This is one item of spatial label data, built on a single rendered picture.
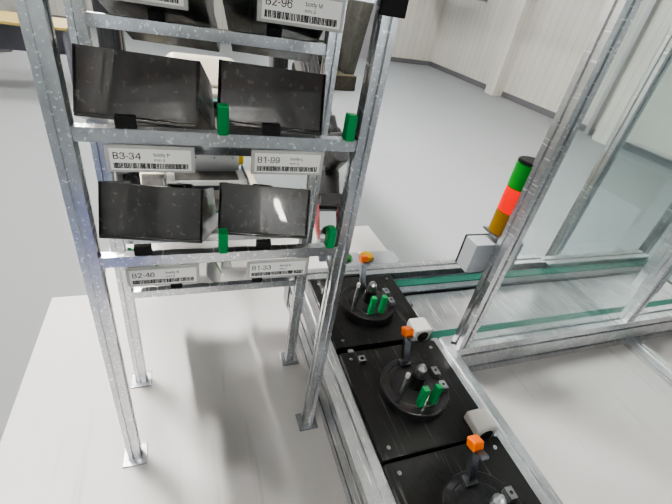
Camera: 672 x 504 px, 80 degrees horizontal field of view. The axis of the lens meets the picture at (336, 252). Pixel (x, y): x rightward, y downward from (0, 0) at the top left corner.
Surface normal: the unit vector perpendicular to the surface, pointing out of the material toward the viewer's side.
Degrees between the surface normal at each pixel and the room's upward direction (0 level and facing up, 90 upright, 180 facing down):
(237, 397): 0
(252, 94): 65
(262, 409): 0
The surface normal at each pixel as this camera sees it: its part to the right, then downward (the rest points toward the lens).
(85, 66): 0.19, 0.18
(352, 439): 0.15, -0.82
